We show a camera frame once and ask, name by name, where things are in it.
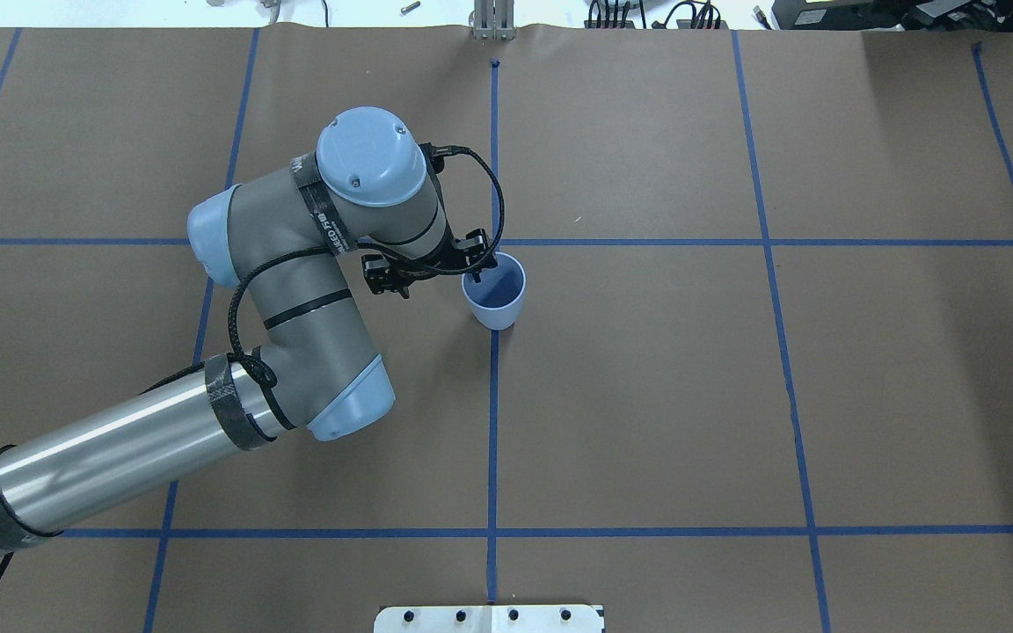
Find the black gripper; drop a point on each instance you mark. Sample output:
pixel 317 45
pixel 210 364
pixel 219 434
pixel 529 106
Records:
pixel 433 260

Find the light blue plastic cup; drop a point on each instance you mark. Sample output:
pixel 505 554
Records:
pixel 496 299

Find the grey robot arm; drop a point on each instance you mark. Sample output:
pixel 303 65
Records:
pixel 300 354

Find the black equipment box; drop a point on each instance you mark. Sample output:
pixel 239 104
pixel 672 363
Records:
pixel 936 16

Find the metal bracket at table edge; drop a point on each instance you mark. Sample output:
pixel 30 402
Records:
pixel 493 20

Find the white metal mount base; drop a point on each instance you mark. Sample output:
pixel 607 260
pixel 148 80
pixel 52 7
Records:
pixel 492 618

